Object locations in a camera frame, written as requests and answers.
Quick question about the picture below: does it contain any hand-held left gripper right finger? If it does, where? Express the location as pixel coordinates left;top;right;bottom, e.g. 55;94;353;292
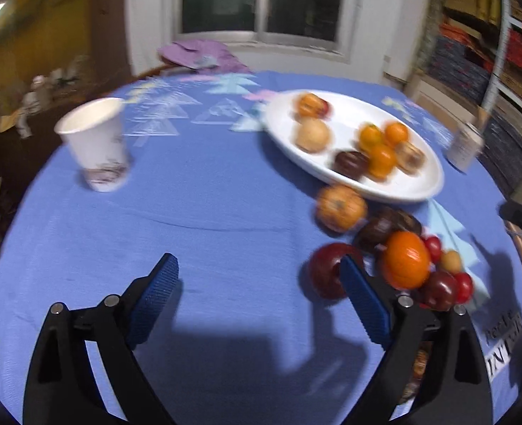
340;254;494;425

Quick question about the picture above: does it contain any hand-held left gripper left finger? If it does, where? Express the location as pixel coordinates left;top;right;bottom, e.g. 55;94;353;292
22;253;180;425

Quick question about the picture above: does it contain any large orange tomato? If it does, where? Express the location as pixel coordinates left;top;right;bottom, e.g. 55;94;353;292
380;231;432;289

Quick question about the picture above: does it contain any dark brown mangosteen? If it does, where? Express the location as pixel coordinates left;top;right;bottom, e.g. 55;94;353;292
387;207;423;236
355;212;397;255
332;151;370;181

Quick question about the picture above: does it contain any small tan loquat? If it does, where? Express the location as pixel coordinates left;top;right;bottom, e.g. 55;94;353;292
438;250;463;274

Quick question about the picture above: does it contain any orange-tan passion fruit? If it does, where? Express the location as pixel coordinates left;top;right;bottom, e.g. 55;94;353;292
316;185;368;233

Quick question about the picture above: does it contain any yellow-orange mandarin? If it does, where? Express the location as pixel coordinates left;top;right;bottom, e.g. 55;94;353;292
367;144;398;181
358;124;385;151

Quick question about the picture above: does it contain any orange mandarin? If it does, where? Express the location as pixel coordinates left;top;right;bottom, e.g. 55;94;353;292
384;121;410;147

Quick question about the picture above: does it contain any pale tan passion fruit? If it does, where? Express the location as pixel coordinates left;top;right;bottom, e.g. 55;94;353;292
294;117;333;153

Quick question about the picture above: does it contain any white plate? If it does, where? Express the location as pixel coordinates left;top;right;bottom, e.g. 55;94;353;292
261;89;445;204

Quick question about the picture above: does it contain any white beverage can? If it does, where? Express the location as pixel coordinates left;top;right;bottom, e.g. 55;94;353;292
447;121;485;173

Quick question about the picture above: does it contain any blue printed tablecloth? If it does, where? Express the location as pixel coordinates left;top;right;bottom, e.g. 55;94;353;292
0;70;522;425

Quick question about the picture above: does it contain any white floral paper cup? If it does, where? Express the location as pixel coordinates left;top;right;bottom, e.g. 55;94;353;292
54;96;131;193

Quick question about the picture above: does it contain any white metal shelf rack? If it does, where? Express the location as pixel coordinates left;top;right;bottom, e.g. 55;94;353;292
480;0;522;116

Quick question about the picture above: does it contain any white board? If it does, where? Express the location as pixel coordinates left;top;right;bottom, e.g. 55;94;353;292
403;0;430;81

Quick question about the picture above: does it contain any curved wooden chair back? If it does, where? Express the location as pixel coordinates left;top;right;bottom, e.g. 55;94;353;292
130;64;177;83

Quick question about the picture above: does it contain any crumpled pale cloth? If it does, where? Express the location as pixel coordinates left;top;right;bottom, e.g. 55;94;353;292
17;75;49;138

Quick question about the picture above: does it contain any purple cloth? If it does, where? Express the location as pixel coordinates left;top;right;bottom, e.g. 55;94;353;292
157;40;253;74

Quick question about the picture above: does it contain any wooden glass-door cabinet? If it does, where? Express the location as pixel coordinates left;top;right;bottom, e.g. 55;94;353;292
0;0;131;129

